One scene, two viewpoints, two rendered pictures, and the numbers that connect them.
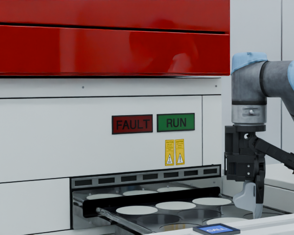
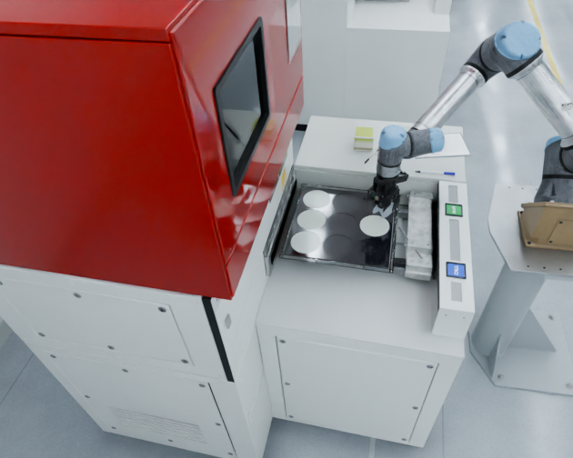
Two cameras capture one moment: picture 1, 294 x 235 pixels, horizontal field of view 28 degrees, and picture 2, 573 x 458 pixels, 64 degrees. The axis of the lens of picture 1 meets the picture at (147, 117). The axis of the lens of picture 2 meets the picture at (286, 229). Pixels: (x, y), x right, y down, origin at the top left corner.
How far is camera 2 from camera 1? 139 cm
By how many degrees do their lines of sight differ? 59
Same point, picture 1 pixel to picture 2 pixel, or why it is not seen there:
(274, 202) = (354, 183)
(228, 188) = (304, 176)
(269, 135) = not seen: hidden behind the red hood
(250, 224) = (449, 250)
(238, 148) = (387, 189)
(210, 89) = not seen: hidden behind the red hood
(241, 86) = (396, 156)
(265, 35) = not seen: outside the picture
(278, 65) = (422, 140)
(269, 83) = (417, 152)
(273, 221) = (449, 238)
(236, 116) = (389, 174)
